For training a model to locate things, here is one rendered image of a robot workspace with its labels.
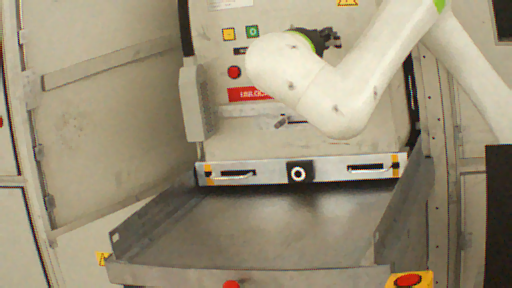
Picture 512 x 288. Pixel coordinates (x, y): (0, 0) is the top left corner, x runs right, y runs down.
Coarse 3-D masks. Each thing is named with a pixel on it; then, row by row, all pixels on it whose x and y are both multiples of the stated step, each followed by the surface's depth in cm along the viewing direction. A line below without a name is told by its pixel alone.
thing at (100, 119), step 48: (48, 0) 176; (96, 0) 189; (144, 0) 202; (48, 48) 178; (96, 48) 191; (144, 48) 202; (48, 96) 180; (96, 96) 192; (144, 96) 205; (48, 144) 181; (96, 144) 193; (144, 144) 206; (192, 144) 220; (48, 192) 179; (96, 192) 194; (144, 192) 203; (48, 240) 178
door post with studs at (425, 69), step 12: (420, 48) 192; (420, 60) 193; (432, 60) 192; (420, 72) 194; (432, 72) 193; (420, 84) 195; (432, 84) 194; (420, 96) 196; (432, 96) 195; (420, 108) 197; (432, 108) 195; (420, 120) 198; (432, 120) 196; (432, 132) 197; (432, 144) 198; (444, 144) 197; (432, 156) 199; (444, 156) 198; (444, 168) 199; (444, 180) 200; (444, 192) 200; (444, 204) 201; (444, 216) 202; (444, 228) 203; (444, 240) 204; (444, 252) 205; (444, 264) 206; (444, 276) 207
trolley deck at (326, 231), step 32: (224, 192) 198; (256, 192) 195; (288, 192) 191; (320, 192) 187; (352, 192) 183; (384, 192) 179; (416, 192) 175; (192, 224) 178; (224, 224) 175; (256, 224) 172; (288, 224) 169; (320, 224) 166; (352, 224) 163; (416, 224) 167; (160, 256) 160; (192, 256) 158; (224, 256) 156; (256, 256) 154; (288, 256) 151; (320, 256) 148; (352, 256) 145; (384, 256) 142
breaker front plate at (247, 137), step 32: (192, 0) 188; (256, 0) 183; (288, 0) 180; (320, 0) 178; (192, 32) 191; (352, 32) 177; (224, 64) 190; (224, 96) 192; (384, 96) 179; (224, 128) 195; (256, 128) 192; (288, 128) 189; (384, 128) 181
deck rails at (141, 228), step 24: (192, 168) 198; (408, 168) 176; (168, 192) 185; (192, 192) 197; (408, 192) 174; (144, 216) 173; (168, 216) 184; (384, 216) 147; (120, 240) 161; (144, 240) 169; (384, 240) 147; (360, 264) 140
